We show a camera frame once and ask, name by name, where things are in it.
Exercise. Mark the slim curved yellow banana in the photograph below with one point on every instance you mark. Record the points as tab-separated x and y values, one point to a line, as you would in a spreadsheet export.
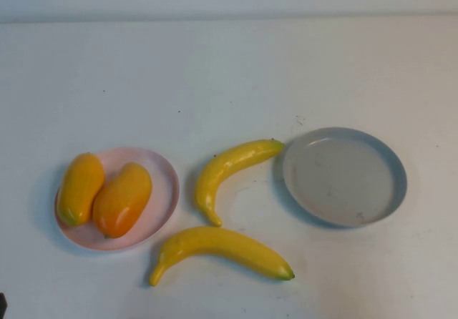
229	161

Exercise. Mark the large yellow banana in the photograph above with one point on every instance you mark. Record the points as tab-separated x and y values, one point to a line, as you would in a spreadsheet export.
222	244

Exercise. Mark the orange-tinted yellow mango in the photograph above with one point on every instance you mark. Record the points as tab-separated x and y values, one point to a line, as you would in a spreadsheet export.
121	201

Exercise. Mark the yellow mango with green tip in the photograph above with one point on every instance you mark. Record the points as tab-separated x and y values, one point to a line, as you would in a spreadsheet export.
80	190

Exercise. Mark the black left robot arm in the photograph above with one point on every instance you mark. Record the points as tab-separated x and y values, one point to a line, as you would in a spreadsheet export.
3	303

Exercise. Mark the pink round plate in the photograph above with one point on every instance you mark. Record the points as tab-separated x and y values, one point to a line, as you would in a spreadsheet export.
161	190

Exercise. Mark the grey-blue round plate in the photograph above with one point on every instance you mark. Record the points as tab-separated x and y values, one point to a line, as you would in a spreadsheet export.
340	183

